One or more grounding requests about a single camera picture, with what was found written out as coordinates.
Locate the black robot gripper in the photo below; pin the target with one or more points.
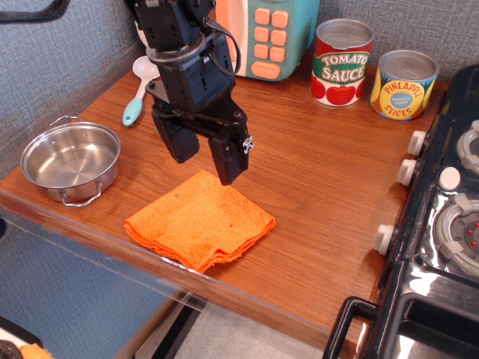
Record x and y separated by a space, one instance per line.
196 100

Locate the orange cloth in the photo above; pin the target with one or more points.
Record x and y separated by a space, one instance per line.
200 223

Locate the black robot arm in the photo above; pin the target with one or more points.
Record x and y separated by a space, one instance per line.
193 96

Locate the toy microwave teal and cream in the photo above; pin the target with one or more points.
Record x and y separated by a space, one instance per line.
266 39

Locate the stainless steel pot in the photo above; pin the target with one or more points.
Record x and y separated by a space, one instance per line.
73 161

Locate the tomato sauce can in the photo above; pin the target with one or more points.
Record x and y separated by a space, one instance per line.
341 57

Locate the white stove knob lower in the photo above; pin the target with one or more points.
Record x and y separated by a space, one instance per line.
383 238

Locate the white stove knob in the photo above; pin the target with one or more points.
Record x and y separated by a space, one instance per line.
416 143
383 238
406 171

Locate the white stove knob middle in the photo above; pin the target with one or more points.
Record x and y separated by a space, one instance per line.
406 171

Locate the white stove knob upper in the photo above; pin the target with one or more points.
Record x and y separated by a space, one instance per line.
416 143

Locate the pineapple slices can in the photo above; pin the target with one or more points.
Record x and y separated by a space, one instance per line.
403 84

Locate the white round stove button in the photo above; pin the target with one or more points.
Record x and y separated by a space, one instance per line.
449 179

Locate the grey stove burner upper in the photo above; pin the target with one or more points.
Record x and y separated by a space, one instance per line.
468 158

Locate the grey stove burner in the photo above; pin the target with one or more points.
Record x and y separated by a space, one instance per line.
468 158
456 232

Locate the grey stove burner lower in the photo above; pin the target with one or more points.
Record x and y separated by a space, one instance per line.
456 232

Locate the orange object bottom left corner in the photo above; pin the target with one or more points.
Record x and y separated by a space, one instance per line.
34 351

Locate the black toy stove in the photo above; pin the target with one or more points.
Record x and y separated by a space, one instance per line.
428 307

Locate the white spoon teal handle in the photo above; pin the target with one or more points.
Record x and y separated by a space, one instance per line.
146 71

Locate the black oven door handle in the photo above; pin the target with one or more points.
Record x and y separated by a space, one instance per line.
351 308

